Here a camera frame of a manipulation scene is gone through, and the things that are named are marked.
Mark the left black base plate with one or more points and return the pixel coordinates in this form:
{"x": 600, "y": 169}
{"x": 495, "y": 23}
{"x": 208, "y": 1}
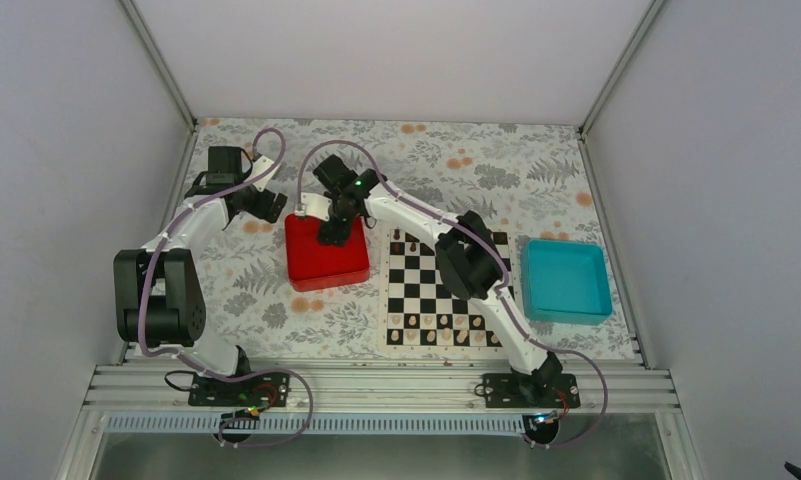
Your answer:
{"x": 267, "y": 390}

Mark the aluminium front rail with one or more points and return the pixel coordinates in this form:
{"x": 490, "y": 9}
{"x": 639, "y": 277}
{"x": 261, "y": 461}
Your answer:
{"x": 341, "y": 386}

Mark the right aluminium corner post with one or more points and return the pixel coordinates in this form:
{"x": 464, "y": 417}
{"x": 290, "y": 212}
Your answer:
{"x": 637, "y": 38}

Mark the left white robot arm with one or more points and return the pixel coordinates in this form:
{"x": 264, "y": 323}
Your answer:
{"x": 159, "y": 301}

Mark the black white chessboard mat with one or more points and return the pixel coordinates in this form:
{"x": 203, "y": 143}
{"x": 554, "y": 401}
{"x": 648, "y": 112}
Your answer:
{"x": 412, "y": 285}

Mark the left aluminium corner post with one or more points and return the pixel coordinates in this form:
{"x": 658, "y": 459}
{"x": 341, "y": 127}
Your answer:
{"x": 141, "y": 29}

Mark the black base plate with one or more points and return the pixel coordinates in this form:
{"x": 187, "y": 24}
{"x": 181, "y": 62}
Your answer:
{"x": 267, "y": 390}
{"x": 499, "y": 391}

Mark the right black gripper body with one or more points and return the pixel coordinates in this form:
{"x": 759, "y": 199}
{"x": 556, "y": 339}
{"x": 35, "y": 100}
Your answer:
{"x": 330, "y": 234}

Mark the red plastic tray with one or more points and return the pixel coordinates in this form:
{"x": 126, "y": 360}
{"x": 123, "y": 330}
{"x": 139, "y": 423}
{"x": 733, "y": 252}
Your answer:
{"x": 313, "y": 266}

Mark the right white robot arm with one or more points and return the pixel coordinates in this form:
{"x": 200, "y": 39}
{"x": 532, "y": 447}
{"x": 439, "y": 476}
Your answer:
{"x": 466, "y": 258}

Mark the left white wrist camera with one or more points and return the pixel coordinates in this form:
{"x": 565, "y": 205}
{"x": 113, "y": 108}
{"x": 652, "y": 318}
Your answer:
{"x": 262, "y": 172}

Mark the teal plastic tray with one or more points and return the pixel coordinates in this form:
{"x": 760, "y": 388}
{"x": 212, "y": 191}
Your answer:
{"x": 565, "y": 282}

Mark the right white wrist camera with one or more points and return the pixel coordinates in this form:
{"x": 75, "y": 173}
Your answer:
{"x": 314, "y": 205}

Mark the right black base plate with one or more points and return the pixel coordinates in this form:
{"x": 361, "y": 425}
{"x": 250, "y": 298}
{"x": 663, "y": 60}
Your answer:
{"x": 499, "y": 391}

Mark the floral patterned table mat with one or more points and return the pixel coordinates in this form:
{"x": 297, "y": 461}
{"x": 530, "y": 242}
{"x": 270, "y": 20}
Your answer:
{"x": 527, "y": 181}

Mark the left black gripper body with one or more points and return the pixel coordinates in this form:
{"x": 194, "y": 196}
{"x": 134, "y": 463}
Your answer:
{"x": 260, "y": 210}

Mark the aluminium corner post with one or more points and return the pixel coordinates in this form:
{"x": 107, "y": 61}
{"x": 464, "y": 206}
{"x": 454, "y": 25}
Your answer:
{"x": 141, "y": 29}
{"x": 637, "y": 38}

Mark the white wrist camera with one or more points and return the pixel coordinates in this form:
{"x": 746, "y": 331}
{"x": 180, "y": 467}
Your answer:
{"x": 314, "y": 205}
{"x": 262, "y": 172}

